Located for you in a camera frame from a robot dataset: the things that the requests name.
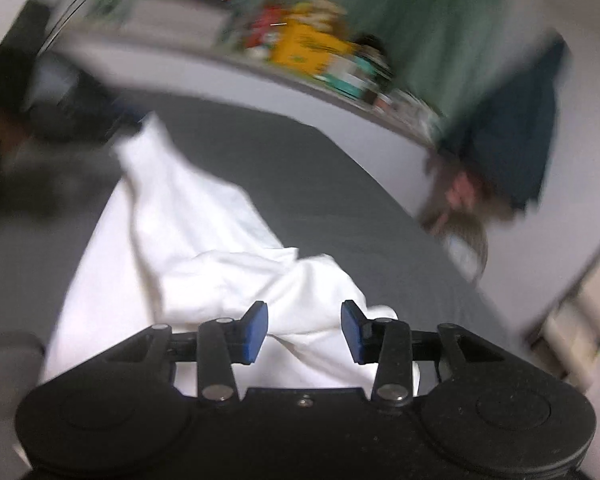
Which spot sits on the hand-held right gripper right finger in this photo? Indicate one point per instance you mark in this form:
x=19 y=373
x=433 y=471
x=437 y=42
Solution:
x=352 y=332

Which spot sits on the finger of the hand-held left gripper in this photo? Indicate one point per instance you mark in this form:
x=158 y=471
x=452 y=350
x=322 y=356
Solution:
x=125 y=110

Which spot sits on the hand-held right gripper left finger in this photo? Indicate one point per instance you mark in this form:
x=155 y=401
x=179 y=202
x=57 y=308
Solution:
x=255 y=332

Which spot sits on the white long-sleeved shirt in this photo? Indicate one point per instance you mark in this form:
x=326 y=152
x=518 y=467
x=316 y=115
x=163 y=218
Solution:
x=205 y=240

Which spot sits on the grey window ledge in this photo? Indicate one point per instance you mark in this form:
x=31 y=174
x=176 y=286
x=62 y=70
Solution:
x=190 y=46

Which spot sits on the round patterned stool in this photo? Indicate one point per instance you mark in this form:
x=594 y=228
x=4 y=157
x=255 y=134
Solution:
x=467 y=245

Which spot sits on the red snack bag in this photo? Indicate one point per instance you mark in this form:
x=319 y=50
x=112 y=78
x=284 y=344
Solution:
x=262 y=30

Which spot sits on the pink garment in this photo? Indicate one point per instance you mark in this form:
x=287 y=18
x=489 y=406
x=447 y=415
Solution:
x=460 y=187

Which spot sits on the yellow cardboard box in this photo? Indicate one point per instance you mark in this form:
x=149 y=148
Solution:
x=310 y=50

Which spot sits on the bag of pale snacks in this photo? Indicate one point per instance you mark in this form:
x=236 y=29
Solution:
x=317 y=12

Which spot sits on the cream wooden chair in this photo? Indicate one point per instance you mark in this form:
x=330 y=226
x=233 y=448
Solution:
x=580 y=310

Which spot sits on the clear plastic storage box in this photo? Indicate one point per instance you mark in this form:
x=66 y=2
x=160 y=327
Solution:
x=402 y=105

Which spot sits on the teal and white box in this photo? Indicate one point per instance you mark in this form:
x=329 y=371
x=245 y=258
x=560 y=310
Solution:
x=360 y=77

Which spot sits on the black round item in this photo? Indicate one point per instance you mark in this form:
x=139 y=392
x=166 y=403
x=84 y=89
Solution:
x=371 y=47

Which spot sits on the dark blue jacket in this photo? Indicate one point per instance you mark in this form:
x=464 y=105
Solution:
x=510 y=130

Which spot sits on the green curtain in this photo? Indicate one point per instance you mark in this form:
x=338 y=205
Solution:
x=430 y=20

